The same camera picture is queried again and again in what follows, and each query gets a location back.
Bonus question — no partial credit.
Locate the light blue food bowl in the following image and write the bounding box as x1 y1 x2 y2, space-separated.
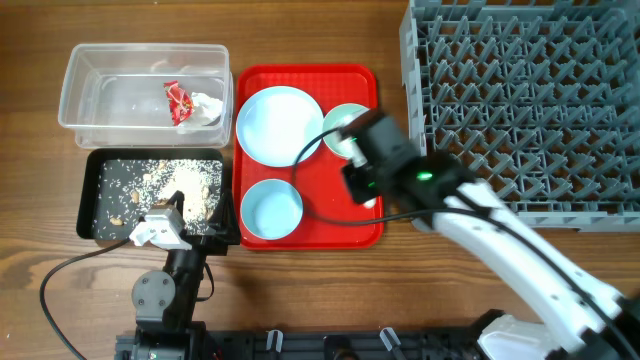
240 179 304 241

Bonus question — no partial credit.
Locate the mint green bowl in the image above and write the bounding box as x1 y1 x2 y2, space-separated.
322 103 369 159

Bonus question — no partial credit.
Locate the red snack wrapper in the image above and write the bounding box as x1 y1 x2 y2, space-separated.
163 81 194 126

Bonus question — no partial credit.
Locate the white napkin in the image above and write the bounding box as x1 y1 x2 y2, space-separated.
177 92 224 134

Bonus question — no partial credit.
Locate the light blue plate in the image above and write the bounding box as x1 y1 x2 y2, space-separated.
236 86 324 167

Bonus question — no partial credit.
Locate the white plastic fork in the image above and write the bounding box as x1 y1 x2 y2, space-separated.
363 197 377 209

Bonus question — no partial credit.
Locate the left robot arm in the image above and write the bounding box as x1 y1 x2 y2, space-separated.
115 189 241 360

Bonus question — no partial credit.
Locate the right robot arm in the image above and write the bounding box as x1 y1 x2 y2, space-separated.
342 153 639 359

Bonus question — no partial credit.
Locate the grey dishwasher rack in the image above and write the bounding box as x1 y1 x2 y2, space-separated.
399 0 639 232

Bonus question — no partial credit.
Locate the red plastic tray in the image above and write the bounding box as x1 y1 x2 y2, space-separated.
232 64 384 251

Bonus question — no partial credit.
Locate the black square bin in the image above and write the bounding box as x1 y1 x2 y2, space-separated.
76 148 225 241

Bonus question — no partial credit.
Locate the clear plastic storage bin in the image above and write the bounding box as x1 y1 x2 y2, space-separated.
58 43 234 148

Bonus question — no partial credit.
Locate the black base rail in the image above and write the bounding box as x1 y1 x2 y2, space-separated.
114 327 486 360

